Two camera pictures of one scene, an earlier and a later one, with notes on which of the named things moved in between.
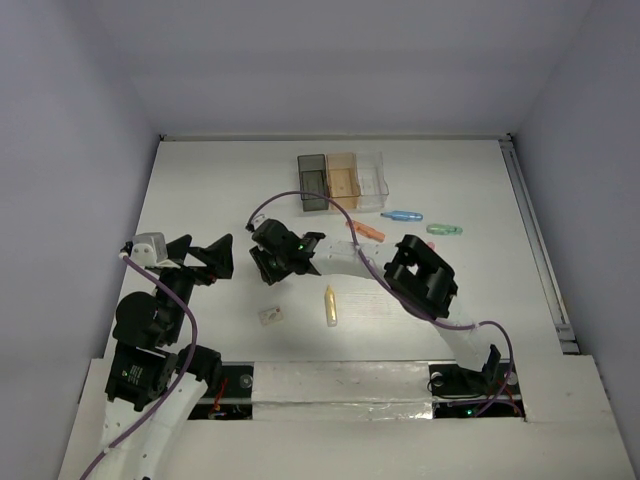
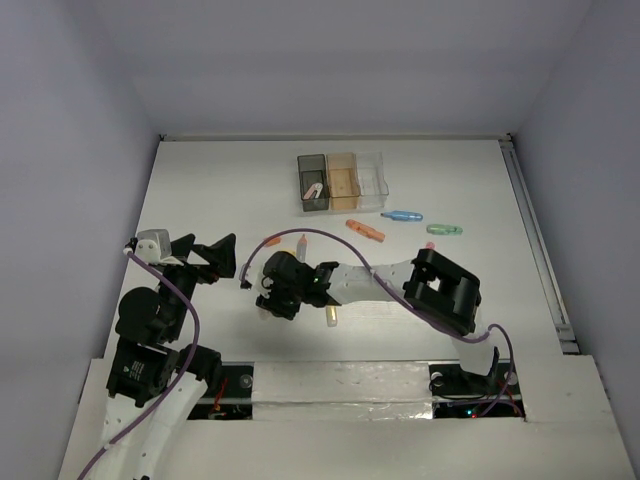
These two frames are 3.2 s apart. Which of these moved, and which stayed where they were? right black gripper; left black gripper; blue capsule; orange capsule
Moved: right black gripper
Stayed: left black gripper; blue capsule; orange capsule
